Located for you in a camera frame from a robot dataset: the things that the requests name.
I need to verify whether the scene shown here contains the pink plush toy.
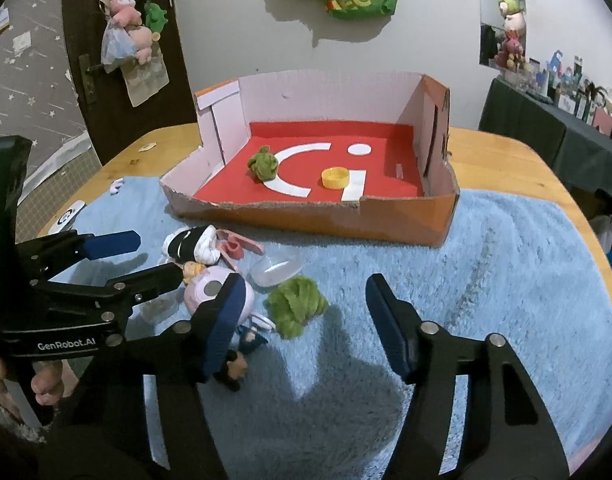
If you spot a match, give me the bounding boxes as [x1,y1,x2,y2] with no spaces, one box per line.
[127,25,162,65]
[106,0,143,28]

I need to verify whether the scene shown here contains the row of small display items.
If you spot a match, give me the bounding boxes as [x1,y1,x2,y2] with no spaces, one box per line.
[501,50,612,146]

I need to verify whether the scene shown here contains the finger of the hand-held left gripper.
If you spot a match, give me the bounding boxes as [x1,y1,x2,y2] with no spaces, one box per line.
[16,230,141,277]
[33,261,183,332]

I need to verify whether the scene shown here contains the blue fluffy blanket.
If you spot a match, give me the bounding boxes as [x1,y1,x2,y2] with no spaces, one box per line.
[46,175,612,480]

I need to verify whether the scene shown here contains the white flat device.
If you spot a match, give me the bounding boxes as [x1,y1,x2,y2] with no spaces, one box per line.
[48,200,87,233]

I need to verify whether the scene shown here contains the person's left hand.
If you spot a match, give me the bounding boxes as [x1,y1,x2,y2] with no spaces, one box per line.
[30,361,80,407]

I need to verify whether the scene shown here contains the plush toys hanging on door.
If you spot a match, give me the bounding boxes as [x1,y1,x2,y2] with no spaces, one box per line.
[61,0,199,166]

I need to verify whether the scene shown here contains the green-headed plush doll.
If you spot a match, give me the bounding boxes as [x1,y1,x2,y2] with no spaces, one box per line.
[497,0,526,33]

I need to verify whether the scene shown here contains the pink round toy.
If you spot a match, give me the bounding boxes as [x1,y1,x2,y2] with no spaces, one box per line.
[183,266,254,328]

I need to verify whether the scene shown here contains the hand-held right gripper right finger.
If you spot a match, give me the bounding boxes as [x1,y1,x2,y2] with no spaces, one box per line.
[365,274,572,480]

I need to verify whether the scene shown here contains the black white sock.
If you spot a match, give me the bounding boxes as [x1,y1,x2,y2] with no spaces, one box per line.
[161,226,222,265]

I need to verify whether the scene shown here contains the dark-haired figurine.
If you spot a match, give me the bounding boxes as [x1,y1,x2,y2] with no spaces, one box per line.
[217,312,277,392]

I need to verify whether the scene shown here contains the green yarn ball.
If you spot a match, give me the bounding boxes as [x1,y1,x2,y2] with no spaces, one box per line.
[247,146,280,182]
[266,276,330,340]

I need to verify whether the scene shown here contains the metal door handle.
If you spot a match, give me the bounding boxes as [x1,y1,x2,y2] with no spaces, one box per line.
[78,54,107,106]

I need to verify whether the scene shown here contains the dark cloth covered table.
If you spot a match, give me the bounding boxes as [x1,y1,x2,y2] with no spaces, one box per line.
[478,77,612,201]

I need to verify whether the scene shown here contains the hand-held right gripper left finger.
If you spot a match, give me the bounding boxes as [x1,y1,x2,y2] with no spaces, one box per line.
[56,272,249,480]

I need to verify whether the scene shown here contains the clear plastic bag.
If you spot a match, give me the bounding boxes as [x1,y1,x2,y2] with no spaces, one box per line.
[101,22,139,75]

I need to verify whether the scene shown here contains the orange cardboard box red inside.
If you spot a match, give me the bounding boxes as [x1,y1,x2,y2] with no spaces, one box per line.
[159,72,461,247]

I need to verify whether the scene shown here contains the yellow bottle cap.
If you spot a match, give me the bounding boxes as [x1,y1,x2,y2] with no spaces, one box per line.
[321,167,350,189]

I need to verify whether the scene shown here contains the pink rabbit plush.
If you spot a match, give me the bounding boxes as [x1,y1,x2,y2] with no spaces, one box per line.
[495,32,526,68]

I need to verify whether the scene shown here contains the green plush toy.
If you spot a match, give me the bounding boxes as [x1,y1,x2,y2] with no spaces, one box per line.
[143,2,168,36]

